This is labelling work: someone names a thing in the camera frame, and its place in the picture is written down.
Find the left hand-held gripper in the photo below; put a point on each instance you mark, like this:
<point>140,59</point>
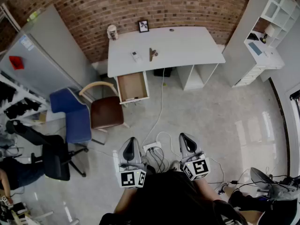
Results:
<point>127,178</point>

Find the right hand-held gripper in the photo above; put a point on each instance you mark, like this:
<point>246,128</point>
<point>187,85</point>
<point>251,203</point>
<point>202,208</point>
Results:
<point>199,169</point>

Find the wooden drawer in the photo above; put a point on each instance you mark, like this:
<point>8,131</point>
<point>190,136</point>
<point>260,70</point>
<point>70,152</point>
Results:
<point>132,85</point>

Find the white remote control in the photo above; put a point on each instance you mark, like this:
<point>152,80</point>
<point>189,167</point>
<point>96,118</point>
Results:
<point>136,56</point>

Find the person's right forearm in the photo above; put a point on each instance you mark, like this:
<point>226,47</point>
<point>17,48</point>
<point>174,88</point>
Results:
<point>206,189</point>

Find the person's left forearm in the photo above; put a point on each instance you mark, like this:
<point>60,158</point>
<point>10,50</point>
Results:
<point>122,200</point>

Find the black office chair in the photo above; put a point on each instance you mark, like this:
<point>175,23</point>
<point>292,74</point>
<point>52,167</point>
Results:
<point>54,156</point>

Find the white desk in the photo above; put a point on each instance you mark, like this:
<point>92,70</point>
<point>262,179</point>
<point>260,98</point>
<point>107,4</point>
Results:
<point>187,46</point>

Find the person's left shoe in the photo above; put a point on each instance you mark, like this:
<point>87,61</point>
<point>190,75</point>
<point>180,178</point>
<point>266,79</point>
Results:
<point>145,160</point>

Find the person's shoe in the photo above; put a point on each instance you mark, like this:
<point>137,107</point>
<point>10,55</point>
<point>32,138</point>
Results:
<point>145,160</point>
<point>174,166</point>

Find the person's right shoe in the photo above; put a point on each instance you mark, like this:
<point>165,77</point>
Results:
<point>174,166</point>

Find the white power strip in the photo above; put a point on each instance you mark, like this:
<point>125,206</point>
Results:
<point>152,146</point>

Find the wooden chair brown seat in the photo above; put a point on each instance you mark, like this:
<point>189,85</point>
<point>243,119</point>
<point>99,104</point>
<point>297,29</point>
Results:
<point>106,111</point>

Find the white marker pen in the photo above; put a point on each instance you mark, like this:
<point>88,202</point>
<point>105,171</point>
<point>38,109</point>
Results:
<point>131,99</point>

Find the person's black clothing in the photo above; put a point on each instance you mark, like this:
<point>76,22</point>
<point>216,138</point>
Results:
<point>164,196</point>

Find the blue chair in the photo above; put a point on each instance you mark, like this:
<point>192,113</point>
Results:
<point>75,116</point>

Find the grey device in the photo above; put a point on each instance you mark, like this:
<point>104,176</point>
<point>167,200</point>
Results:
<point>260,177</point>

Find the black box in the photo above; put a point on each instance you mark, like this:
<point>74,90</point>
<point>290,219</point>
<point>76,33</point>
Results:
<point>159,72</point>

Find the window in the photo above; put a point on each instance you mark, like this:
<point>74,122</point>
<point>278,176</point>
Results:
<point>295,125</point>

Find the black bag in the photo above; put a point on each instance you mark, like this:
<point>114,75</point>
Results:
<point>281,210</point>

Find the blue book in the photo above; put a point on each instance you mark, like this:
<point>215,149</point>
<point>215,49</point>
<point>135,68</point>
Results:
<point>255,48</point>

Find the patterned paper cup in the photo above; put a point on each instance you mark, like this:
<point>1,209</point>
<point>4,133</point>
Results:
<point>112,32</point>

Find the white storage rack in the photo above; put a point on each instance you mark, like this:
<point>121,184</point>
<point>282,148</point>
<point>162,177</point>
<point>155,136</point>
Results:
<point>21,95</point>

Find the white shelf cabinet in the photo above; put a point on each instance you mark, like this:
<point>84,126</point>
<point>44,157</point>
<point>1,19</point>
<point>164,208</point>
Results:
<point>243,32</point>

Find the small table lamp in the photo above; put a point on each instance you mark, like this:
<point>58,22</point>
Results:
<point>270,30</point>

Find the red item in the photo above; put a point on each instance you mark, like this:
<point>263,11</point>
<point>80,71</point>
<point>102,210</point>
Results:
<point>16,62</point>

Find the green bottle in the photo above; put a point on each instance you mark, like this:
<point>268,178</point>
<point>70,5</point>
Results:
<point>32,16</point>

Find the black picture frame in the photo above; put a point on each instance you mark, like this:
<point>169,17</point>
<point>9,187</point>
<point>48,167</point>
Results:
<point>143,26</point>

